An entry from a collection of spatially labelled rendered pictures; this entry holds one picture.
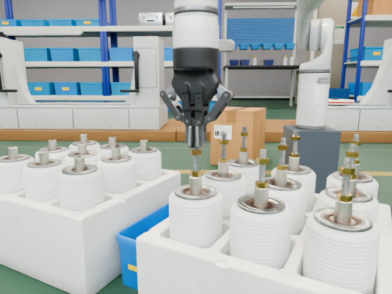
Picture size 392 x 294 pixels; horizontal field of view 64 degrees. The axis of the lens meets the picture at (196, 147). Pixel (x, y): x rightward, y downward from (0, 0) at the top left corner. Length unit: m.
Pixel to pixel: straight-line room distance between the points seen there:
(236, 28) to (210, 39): 6.03
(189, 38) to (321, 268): 0.37
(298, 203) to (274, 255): 0.13
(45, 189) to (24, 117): 2.10
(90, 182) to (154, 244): 0.23
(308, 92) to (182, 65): 0.60
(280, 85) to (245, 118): 7.40
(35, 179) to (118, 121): 1.83
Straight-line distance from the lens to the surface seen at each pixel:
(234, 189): 0.63
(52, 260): 0.78
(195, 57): 0.49
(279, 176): 0.61
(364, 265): 0.49
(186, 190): 0.57
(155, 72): 2.57
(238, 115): 1.66
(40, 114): 2.82
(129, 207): 0.77
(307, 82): 1.03
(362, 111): 2.75
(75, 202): 0.72
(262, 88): 8.94
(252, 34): 6.55
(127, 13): 9.26
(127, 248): 0.72
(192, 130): 0.53
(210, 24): 0.51
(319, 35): 1.03
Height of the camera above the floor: 0.44
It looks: 11 degrees down
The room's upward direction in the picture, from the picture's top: straight up
